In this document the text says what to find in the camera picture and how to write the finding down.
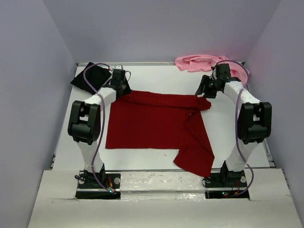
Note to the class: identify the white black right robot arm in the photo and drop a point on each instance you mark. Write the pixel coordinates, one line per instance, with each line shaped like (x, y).
(253, 120)

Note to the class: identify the red t shirt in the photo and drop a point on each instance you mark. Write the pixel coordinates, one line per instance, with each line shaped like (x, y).
(145, 120)

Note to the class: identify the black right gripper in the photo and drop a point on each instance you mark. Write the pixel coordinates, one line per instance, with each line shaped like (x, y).
(205, 81)

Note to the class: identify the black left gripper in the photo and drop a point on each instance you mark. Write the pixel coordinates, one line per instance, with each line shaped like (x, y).
(127, 90)

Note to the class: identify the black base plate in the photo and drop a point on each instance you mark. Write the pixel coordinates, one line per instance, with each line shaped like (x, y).
(218, 187)
(88, 188)

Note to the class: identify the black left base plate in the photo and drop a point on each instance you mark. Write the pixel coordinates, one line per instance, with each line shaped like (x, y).
(88, 188)

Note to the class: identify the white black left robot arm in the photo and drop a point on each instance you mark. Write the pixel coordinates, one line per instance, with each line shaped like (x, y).
(87, 123)

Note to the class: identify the pink t shirt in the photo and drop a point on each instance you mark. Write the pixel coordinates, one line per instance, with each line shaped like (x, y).
(203, 63)

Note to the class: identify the black folded t shirt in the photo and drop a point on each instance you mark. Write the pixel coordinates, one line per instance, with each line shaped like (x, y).
(95, 75)

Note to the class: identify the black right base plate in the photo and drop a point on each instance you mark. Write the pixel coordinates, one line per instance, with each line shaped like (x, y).
(218, 187)

